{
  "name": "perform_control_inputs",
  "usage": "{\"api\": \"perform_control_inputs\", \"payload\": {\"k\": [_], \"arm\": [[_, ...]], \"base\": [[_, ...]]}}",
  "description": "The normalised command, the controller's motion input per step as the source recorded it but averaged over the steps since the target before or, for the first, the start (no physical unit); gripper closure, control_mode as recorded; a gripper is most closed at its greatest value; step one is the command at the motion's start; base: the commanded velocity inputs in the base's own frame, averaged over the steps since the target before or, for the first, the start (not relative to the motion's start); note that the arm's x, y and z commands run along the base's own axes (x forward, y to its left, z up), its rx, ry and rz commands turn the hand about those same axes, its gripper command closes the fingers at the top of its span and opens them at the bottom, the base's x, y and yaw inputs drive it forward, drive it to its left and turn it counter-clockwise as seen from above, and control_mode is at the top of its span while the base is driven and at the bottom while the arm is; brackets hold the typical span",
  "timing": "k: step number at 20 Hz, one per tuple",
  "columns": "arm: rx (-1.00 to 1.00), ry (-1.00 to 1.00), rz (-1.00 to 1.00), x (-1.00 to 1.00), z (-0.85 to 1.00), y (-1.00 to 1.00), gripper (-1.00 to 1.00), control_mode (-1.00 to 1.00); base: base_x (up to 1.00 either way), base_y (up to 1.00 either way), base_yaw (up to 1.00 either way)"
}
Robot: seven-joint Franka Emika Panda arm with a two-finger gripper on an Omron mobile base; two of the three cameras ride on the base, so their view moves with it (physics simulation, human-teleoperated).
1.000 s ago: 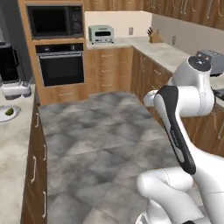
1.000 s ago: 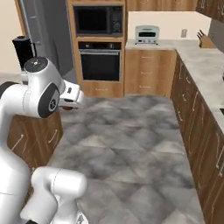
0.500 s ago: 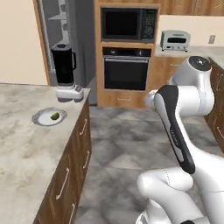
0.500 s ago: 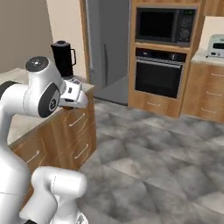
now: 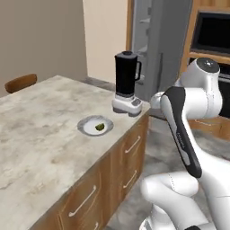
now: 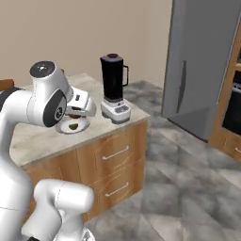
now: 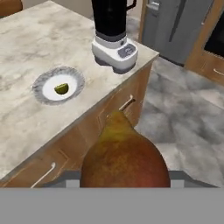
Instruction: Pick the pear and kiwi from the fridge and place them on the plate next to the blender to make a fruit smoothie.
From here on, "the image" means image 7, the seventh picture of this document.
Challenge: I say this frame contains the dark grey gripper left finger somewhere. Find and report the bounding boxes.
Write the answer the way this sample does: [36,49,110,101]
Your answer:
[42,170,82,188]

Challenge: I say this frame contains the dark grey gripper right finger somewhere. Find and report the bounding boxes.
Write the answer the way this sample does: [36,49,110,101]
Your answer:
[168,170,217,188]

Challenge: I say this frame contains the red and yellow pear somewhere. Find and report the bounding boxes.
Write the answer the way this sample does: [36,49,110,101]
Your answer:
[79,98,172,188]

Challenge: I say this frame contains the green kiwi half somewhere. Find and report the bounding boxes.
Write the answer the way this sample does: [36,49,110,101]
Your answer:
[53,82,70,95]

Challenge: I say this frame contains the grey rimmed white plate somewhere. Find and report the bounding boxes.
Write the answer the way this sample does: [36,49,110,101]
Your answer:
[31,66,86,106]

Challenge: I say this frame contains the grey fridge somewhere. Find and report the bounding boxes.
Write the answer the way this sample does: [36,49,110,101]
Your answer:
[141,0,215,67]

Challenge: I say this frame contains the black and white blender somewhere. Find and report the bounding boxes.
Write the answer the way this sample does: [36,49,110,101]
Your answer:
[91,0,139,75]

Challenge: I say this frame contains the wooden drawer front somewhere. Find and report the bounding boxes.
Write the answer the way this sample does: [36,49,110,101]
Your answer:
[96,84,146,141]
[0,145,77,188]

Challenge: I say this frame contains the wooden oven cabinet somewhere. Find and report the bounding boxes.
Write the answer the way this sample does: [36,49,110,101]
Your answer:
[184,0,224,88]

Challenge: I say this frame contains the brown wooden chair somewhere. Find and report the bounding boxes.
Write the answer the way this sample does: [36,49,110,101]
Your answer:
[0,0,24,18]

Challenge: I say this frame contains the silver drawer handle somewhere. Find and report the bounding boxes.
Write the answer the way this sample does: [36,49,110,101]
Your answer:
[30,162,57,188]
[118,94,137,112]

